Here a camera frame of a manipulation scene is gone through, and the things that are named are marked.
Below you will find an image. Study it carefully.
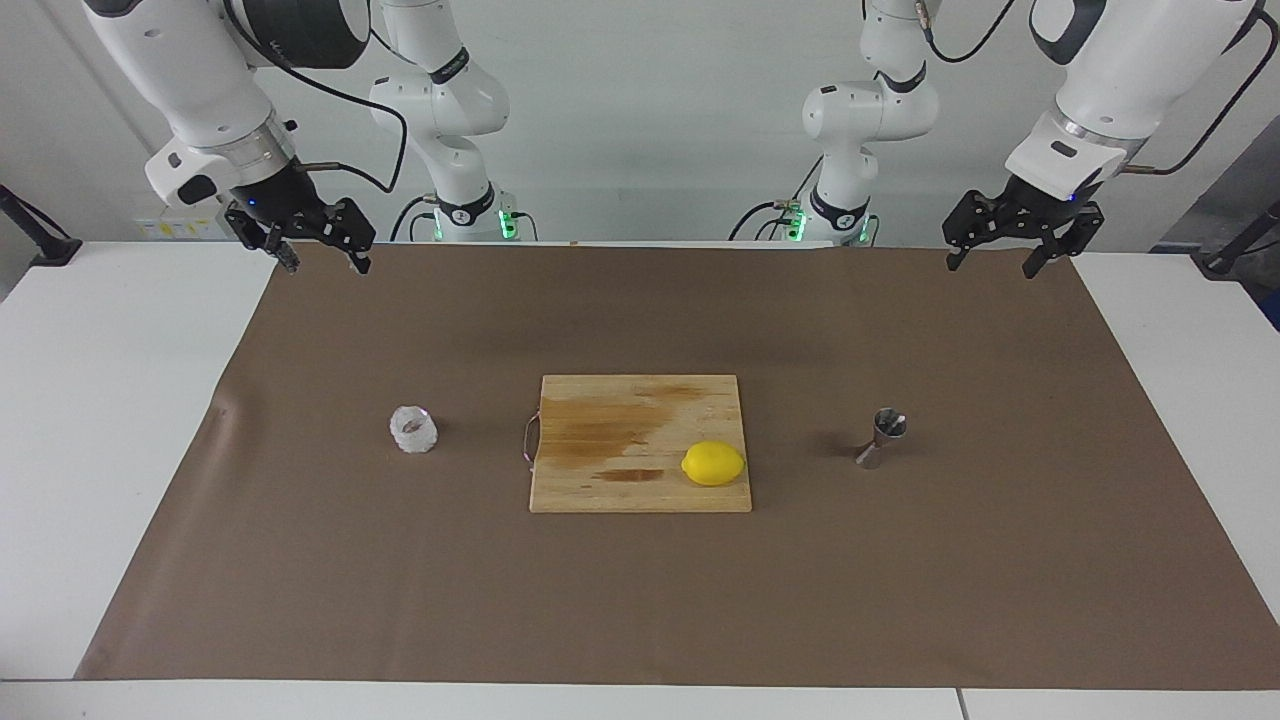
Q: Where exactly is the clear faceted glass cup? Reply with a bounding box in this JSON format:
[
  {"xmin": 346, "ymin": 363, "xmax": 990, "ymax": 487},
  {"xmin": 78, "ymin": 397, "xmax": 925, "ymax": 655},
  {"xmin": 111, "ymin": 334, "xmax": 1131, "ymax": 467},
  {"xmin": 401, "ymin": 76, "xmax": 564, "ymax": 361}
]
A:
[{"xmin": 389, "ymin": 405, "xmax": 439, "ymax": 454}]

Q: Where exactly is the steel jigger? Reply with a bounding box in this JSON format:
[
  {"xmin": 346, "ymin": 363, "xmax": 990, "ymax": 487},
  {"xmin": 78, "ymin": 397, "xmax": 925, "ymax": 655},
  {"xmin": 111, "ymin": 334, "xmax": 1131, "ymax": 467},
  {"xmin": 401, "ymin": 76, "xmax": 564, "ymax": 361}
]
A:
[{"xmin": 855, "ymin": 408, "xmax": 909, "ymax": 469}]

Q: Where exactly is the black clamp stand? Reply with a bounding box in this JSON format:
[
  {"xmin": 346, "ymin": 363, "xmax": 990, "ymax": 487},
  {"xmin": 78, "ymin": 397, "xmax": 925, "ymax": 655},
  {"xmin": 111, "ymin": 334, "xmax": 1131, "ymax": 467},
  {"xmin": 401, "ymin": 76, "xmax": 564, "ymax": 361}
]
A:
[
  {"xmin": 1200, "ymin": 200, "xmax": 1280, "ymax": 278},
  {"xmin": 0, "ymin": 185, "xmax": 83, "ymax": 267}
]

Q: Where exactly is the dark grey partition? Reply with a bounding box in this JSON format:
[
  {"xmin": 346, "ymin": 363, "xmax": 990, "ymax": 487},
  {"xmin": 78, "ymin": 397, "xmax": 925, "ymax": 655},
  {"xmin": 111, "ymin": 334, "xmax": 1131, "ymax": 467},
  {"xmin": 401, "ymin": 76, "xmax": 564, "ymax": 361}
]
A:
[{"xmin": 1150, "ymin": 118, "xmax": 1280, "ymax": 331}]

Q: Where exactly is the wooden cutting board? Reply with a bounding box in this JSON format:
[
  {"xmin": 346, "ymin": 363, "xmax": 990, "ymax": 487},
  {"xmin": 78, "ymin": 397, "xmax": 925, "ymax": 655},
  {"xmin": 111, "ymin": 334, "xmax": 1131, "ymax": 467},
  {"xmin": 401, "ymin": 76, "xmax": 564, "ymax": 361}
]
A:
[{"xmin": 522, "ymin": 375, "xmax": 753, "ymax": 514}]

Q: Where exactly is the yellow lemon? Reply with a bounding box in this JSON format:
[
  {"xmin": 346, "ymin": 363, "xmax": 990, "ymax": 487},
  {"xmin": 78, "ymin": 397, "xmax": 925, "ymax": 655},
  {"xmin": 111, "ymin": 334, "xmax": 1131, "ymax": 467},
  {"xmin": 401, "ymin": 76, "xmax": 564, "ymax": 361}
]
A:
[{"xmin": 681, "ymin": 440, "xmax": 747, "ymax": 487}]

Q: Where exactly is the brown table mat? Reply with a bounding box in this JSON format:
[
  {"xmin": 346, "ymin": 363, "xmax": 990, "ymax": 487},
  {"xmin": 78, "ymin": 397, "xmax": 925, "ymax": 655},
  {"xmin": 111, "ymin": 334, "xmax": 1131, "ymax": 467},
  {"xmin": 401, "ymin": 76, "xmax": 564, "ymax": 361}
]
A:
[{"xmin": 75, "ymin": 243, "xmax": 1280, "ymax": 691}]

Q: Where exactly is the black right base cable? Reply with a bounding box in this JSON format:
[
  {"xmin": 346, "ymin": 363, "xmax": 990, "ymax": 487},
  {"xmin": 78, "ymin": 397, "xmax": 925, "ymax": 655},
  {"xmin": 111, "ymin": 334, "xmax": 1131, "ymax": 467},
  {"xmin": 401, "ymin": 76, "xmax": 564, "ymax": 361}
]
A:
[{"xmin": 390, "ymin": 195, "xmax": 441, "ymax": 243}]

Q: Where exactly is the black base cable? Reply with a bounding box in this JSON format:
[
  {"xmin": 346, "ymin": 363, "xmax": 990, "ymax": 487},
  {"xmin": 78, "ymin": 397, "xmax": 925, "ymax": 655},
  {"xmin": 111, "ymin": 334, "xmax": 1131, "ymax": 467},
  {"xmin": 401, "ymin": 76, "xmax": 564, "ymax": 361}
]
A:
[
  {"xmin": 728, "ymin": 155, "xmax": 826, "ymax": 242},
  {"xmin": 390, "ymin": 195, "xmax": 441, "ymax": 243}
]

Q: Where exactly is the white wall socket box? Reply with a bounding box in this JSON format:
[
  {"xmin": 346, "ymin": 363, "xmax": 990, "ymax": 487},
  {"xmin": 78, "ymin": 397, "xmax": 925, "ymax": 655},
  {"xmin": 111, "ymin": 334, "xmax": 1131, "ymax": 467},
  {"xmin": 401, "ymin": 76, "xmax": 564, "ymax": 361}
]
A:
[{"xmin": 135, "ymin": 205, "xmax": 226, "ymax": 241}]

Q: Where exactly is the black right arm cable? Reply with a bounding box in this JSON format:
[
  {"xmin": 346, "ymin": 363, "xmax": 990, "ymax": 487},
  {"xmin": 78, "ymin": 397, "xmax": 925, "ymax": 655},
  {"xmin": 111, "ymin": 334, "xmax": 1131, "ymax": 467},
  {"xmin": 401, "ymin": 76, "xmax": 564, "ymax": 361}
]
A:
[{"xmin": 222, "ymin": 0, "xmax": 409, "ymax": 194}]

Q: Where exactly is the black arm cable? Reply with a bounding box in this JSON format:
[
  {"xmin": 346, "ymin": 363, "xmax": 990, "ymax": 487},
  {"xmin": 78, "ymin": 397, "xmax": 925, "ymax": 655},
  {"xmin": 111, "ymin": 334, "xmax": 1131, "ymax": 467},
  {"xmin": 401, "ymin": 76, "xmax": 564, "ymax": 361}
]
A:
[
  {"xmin": 222, "ymin": 0, "xmax": 409, "ymax": 194},
  {"xmin": 918, "ymin": 0, "xmax": 1280, "ymax": 179}
]

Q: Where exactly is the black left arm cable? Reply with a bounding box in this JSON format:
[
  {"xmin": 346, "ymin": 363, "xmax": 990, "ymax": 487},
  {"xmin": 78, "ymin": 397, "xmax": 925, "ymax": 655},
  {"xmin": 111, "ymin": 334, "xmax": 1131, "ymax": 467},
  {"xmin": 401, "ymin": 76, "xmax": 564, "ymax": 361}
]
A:
[{"xmin": 918, "ymin": 0, "xmax": 1280, "ymax": 179}]

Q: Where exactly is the black left base cable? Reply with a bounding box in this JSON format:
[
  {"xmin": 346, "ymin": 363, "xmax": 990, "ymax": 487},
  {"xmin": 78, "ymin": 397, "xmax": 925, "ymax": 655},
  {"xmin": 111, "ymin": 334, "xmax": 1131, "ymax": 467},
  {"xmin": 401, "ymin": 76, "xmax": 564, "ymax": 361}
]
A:
[{"xmin": 728, "ymin": 155, "xmax": 826, "ymax": 242}]

